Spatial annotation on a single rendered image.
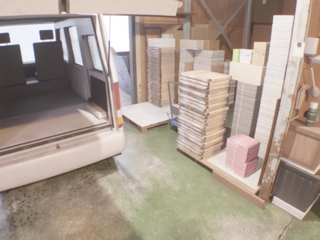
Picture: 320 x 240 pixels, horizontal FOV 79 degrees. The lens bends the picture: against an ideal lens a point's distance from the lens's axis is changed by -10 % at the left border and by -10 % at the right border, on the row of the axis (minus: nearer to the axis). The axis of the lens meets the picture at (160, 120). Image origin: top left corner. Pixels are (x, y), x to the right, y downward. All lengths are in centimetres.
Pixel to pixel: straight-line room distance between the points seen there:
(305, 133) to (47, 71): 367
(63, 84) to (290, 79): 339
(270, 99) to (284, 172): 79
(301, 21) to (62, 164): 237
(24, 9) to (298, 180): 225
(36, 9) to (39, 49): 296
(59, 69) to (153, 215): 287
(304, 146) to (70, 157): 213
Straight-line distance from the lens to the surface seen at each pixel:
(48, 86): 397
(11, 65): 390
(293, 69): 190
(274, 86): 247
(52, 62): 395
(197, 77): 245
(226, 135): 343
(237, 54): 271
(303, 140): 208
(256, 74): 255
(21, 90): 394
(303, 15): 189
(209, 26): 517
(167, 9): 121
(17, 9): 96
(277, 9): 634
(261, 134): 267
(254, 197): 235
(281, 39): 243
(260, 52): 255
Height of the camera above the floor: 157
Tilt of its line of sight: 23 degrees down
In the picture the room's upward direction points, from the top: straight up
